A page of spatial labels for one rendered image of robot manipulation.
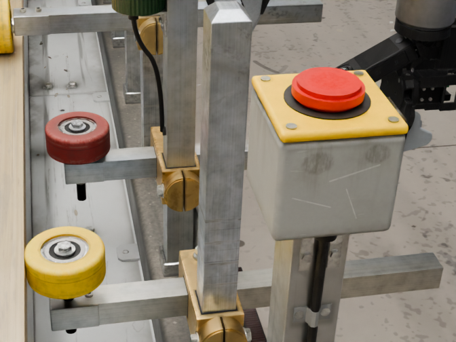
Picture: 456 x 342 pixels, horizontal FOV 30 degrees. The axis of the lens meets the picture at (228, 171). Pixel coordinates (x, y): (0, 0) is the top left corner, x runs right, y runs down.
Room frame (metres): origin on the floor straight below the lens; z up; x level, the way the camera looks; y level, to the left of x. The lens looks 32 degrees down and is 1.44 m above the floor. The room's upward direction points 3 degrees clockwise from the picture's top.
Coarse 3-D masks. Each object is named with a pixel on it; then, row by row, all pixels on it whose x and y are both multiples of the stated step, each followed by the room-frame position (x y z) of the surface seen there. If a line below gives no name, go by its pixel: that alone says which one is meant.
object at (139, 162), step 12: (108, 156) 0.93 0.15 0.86; (120, 156) 0.93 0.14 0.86; (132, 156) 0.93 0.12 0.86; (144, 156) 0.94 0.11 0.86; (72, 168) 0.91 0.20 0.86; (84, 168) 0.91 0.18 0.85; (96, 168) 0.91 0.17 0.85; (108, 168) 0.92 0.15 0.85; (120, 168) 0.92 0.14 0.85; (132, 168) 0.93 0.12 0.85; (144, 168) 0.93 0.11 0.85; (156, 168) 0.93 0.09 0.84; (72, 180) 0.91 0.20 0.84; (84, 180) 0.91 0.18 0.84; (96, 180) 0.91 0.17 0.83
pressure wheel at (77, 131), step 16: (80, 112) 0.96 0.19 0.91; (48, 128) 0.92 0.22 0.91; (64, 128) 0.92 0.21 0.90; (80, 128) 0.92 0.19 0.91; (96, 128) 0.92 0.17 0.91; (48, 144) 0.90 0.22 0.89; (64, 144) 0.89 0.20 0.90; (80, 144) 0.89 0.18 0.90; (96, 144) 0.90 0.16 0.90; (64, 160) 0.89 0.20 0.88; (80, 160) 0.89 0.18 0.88; (96, 160) 0.90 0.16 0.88; (80, 192) 0.92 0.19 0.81
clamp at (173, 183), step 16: (160, 144) 0.95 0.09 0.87; (160, 160) 0.91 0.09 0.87; (160, 176) 0.90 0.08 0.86; (176, 176) 0.88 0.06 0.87; (192, 176) 0.88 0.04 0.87; (160, 192) 0.87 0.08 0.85; (176, 192) 0.87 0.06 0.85; (192, 192) 0.87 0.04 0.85; (176, 208) 0.87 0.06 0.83; (192, 208) 0.87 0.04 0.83
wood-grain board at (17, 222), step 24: (0, 72) 1.08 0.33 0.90; (0, 96) 1.01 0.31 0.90; (0, 120) 0.94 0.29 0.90; (24, 120) 0.98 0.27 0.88; (0, 144) 0.88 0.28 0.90; (24, 144) 0.92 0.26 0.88; (0, 168) 0.83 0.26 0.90; (24, 168) 0.85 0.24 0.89; (0, 192) 0.78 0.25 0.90; (24, 192) 0.80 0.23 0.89; (0, 216) 0.73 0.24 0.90; (24, 216) 0.75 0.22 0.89; (0, 240) 0.69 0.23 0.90; (24, 240) 0.70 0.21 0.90; (0, 264) 0.65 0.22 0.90; (24, 264) 0.66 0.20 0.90; (0, 288) 0.62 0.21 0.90; (24, 288) 0.62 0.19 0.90; (0, 312) 0.59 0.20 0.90; (24, 312) 0.59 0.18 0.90; (0, 336) 0.55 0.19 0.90; (24, 336) 0.56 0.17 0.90
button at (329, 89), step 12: (312, 72) 0.43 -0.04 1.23; (324, 72) 0.43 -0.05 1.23; (336, 72) 0.43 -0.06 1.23; (348, 72) 0.43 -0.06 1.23; (300, 84) 0.41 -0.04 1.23; (312, 84) 0.41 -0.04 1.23; (324, 84) 0.41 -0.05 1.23; (336, 84) 0.41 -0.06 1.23; (348, 84) 0.42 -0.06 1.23; (360, 84) 0.42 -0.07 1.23; (300, 96) 0.41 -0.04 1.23; (312, 96) 0.40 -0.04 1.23; (324, 96) 0.40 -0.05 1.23; (336, 96) 0.40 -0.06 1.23; (348, 96) 0.40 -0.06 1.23; (360, 96) 0.41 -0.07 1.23; (312, 108) 0.40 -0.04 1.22; (324, 108) 0.40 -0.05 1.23; (336, 108) 0.40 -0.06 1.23; (348, 108) 0.40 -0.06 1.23
